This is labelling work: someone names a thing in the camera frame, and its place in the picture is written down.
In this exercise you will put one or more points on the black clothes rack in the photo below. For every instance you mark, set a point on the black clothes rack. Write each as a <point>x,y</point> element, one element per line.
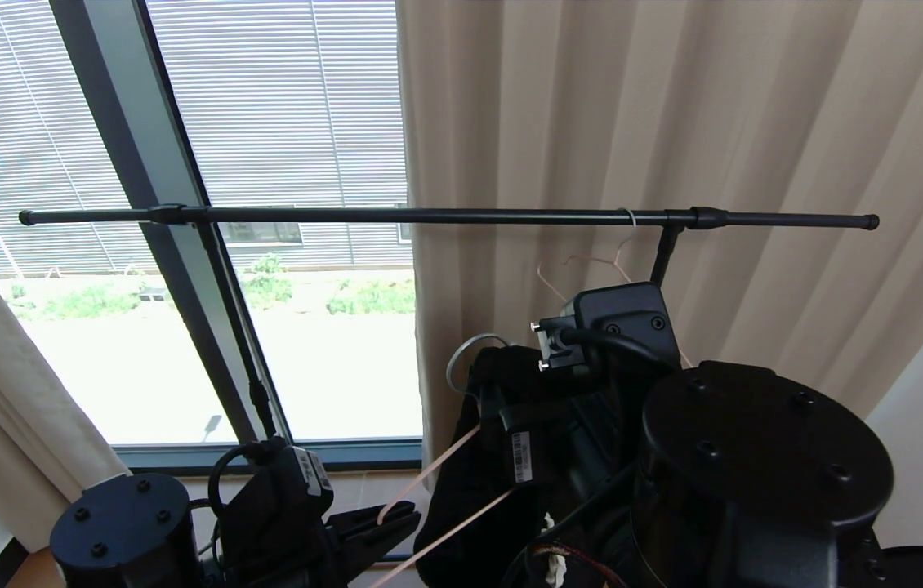
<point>429,216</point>

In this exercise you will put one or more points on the window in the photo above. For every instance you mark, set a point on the window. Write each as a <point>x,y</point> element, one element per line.
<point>290,82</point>

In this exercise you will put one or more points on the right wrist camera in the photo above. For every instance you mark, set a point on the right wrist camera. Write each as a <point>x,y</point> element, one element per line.
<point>625,314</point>

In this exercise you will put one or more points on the pink clothes hanger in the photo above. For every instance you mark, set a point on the pink clothes hanger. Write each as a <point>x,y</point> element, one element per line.
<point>429,474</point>
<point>617,257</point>

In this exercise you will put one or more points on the black garment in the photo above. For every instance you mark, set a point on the black garment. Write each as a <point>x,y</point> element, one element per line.
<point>470,506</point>

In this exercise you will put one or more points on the beige curtain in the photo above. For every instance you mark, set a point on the beige curtain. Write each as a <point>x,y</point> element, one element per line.
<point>674,106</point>

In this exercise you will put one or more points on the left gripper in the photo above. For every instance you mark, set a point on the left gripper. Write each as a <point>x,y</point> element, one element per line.
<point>282,539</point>

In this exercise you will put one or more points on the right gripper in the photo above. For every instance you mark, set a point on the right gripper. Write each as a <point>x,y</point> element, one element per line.
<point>576,441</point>

